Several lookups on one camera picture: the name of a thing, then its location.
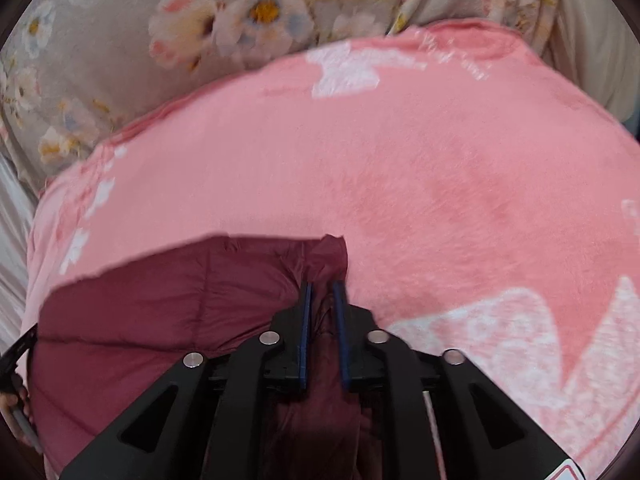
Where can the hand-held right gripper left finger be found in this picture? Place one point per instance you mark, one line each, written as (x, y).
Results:
(304, 335)

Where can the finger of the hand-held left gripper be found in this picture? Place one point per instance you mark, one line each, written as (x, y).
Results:
(17, 346)

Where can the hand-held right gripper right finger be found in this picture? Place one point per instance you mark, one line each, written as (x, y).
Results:
(341, 335)

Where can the maroon quilted puffer jacket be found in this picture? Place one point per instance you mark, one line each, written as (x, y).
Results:
(150, 300)

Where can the person's left hand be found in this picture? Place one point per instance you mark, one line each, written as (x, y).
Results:
(9, 402)

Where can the silver satin curtain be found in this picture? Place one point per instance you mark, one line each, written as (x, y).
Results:
(12, 240)

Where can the pink blanket with white print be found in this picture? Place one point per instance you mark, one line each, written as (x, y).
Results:
(400, 185)

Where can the grey floral bed sheet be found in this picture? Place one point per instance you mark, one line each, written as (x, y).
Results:
(125, 60)

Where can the beige curtain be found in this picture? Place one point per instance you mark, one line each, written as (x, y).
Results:
(600, 35)

